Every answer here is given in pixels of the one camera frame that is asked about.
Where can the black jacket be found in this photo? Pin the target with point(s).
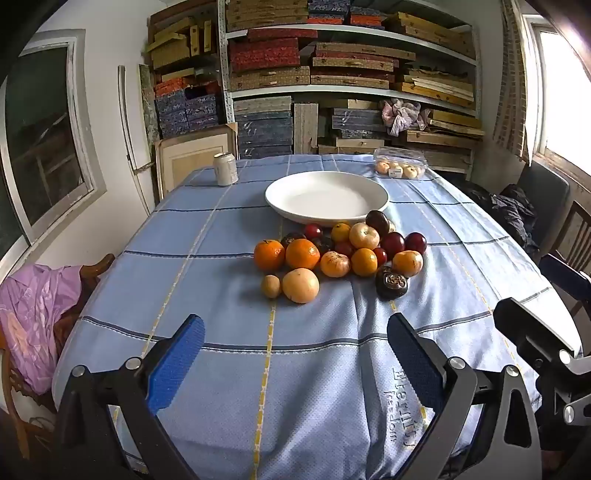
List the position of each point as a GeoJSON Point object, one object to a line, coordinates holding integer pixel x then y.
{"type": "Point", "coordinates": [508, 207]}

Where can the pale pink orange fruit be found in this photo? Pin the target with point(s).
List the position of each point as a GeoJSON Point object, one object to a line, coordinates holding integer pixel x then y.
{"type": "Point", "coordinates": [407, 263]}

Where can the large pale yellow spotted fruit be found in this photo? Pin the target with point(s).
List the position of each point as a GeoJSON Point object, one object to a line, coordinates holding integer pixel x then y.
{"type": "Point", "coordinates": [364, 235]}

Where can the stack of dark slate boxes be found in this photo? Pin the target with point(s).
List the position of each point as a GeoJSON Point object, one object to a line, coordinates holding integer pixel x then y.
{"type": "Point", "coordinates": [355, 122]}

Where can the pale orange round fruit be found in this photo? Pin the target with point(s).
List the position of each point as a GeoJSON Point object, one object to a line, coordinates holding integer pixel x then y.
{"type": "Point", "coordinates": [300, 285]}

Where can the red striped orange fruit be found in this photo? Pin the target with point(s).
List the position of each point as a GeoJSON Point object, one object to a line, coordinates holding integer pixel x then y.
{"type": "Point", "coordinates": [335, 264]}

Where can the stack of long yellow wooden boxes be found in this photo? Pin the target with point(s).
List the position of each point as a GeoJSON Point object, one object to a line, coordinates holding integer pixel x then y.
{"type": "Point", "coordinates": [438, 87]}

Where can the bright wooden framed window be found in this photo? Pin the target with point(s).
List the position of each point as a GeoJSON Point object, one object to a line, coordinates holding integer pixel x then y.
{"type": "Point", "coordinates": [563, 92]}

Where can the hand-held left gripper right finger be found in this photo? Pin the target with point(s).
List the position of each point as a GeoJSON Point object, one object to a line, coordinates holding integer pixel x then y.
{"type": "Point", "coordinates": [418, 364]}

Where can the white metal shelf rack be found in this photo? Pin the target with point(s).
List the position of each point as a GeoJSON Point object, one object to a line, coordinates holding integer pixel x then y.
{"type": "Point", "coordinates": [332, 27]}

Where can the white framed window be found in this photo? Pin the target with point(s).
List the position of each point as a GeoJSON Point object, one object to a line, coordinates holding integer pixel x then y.
{"type": "Point", "coordinates": [41, 138]}

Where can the dark grey chair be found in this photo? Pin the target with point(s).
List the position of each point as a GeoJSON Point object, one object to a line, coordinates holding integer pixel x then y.
{"type": "Point", "coordinates": [545, 194]}

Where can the crumpled pink cloth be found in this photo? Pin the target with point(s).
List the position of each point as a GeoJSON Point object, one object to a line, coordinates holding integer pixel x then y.
{"type": "Point", "coordinates": [401, 115]}

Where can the brick pattern curtain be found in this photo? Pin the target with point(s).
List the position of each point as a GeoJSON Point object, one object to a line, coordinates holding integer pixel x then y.
{"type": "Point", "coordinates": [510, 92]}

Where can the stack of blue patterned boxes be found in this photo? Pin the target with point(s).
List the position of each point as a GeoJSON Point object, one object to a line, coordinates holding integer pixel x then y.
{"type": "Point", "coordinates": [184, 115]}

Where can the pink printed cloth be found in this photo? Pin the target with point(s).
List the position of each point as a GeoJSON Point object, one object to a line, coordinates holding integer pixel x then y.
{"type": "Point", "coordinates": [32, 314]}

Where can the large dark purple fruit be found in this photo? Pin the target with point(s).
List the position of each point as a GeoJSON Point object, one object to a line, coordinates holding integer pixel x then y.
{"type": "Point", "coordinates": [377, 221]}

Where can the yellow orange tomato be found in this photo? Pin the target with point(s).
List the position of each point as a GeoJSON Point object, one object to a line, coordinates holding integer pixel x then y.
{"type": "Point", "coordinates": [341, 232]}

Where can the group of pale peaches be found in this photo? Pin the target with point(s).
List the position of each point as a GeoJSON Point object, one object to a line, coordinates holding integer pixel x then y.
{"type": "Point", "coordinates": [410, 171]}

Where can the stack of red patterned boxes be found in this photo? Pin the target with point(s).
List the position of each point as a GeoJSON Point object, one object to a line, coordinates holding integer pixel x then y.
{"type": "Point", "coordinates": [263, 53]}

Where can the stack of small yellow boxes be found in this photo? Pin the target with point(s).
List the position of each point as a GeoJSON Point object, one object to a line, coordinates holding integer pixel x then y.
{"type": "Point", "coordinates": [171, 53]}

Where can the carved wooden chair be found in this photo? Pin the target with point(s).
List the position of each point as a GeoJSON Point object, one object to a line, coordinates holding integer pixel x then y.
{"type": "Point", "coordinates": [94, 267]}

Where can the dark purple mangosteen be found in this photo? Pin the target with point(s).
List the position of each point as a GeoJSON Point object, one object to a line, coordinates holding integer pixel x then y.
{"type": "Point", "coordinates": [391, 283]}

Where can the slatted wooden chair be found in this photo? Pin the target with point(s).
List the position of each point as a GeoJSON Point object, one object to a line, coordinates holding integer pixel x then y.
{"type": "Point", "coordinates": [575, 230]}

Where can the small red cherry tomato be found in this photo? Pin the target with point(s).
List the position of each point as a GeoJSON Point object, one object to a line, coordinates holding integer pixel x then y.
{"type": "Point", "coordinates": [380, 254]}

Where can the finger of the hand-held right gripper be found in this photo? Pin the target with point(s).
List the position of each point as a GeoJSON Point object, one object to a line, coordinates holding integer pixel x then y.
{"type": "Point", "coordinates": [565, 277]}
{"type": "Point", "coordinates": [531, 323]}

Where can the white drink can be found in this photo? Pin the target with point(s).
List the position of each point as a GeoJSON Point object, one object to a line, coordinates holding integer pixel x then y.
{"type": "Point", "coordinates": [226, 170]}

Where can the stack of woven straw boxes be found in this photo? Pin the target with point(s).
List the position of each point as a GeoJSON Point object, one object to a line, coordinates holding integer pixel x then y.
{"type": "Point", "coordinates": [351, 78]}

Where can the orange mandarin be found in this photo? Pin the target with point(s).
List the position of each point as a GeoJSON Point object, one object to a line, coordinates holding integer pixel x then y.
{"type": "Point", "coordinates": [302, 254]}
{"type": "Point", "coordinates": [269, 254]}

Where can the clear plastic clamshell box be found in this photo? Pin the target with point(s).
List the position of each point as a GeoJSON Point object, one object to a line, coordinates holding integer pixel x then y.
{"type": "Point", "coordinates": [399, 154]}

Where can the dark red plum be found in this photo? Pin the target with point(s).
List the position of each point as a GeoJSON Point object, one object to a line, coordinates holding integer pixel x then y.
{"type": "Point", "coordinates": [392, 244]}
{"type": "Point", "coordinates": [416, 242]}

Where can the blue checked tablecloth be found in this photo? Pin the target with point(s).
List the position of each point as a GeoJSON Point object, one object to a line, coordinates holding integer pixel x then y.
{"type": "Point", "coordinates": [231, 323]}

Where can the white oval plate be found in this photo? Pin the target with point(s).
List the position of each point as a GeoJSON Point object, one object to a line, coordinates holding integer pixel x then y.
{"type": "Point", "coordinates": [323, 198]}

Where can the green marble slab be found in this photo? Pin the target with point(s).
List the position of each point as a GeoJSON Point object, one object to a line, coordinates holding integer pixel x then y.
{"type": "Point", "coordinates": [147, 101]}

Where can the white slat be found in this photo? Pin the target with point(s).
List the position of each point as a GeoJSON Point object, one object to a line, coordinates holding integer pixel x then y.
{"type": "Point", "coordinates": [127, 115]}

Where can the smooth orange fruit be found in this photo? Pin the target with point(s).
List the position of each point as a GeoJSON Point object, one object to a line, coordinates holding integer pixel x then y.
{"type": "Point", "coordinates": [364, 262]}

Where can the stack of grey blue boxes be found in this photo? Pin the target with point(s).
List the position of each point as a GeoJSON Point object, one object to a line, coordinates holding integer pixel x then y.
{"type": "Point", "coordinates": [263, 129]}

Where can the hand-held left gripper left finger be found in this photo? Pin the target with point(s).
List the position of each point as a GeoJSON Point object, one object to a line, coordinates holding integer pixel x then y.
{"type": "Point", "coordinates": [178, 364]}

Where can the small tan fruit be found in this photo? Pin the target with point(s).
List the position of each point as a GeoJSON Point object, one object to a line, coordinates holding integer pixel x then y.
{"type": "Point", "coordinates": [271, 286]}

